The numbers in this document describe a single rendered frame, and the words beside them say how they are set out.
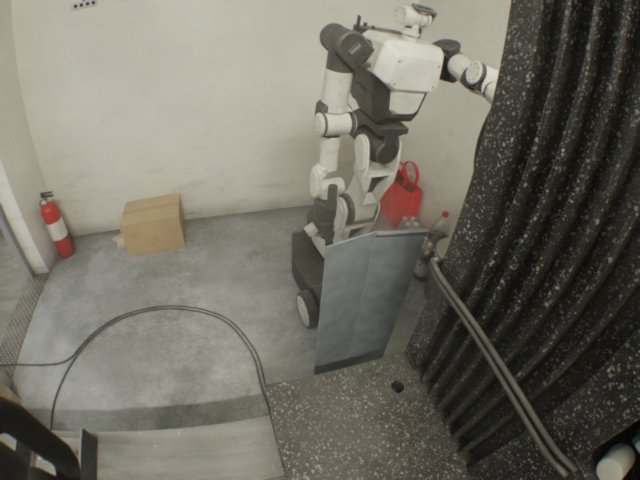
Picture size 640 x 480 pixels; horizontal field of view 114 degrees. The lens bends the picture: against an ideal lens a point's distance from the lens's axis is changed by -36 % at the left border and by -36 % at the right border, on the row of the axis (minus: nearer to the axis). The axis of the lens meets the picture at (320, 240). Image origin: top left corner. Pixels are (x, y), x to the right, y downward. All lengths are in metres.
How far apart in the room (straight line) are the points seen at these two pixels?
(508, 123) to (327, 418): 0.44
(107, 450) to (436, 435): 0.68
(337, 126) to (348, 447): 0.89
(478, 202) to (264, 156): 2.08
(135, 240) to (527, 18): 2.24
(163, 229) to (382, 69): 1.69
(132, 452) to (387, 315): 0.65
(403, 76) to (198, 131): 1.55
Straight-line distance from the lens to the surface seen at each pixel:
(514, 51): 0.33
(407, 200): 2.32
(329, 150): 1.12
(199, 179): 2.39
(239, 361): 1.60
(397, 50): 1.02
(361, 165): 1.23
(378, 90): 1.07
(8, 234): 2.50
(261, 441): 0.73
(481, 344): 0.38
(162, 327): 1.82
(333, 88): 1.03
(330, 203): 1.17
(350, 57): 0.99
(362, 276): 0.58
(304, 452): 0.48
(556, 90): 0.30
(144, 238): 2.26
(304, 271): 1.74
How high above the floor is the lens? 1.36
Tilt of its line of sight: 37 degrees down
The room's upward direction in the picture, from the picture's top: 4 degrees clockwise
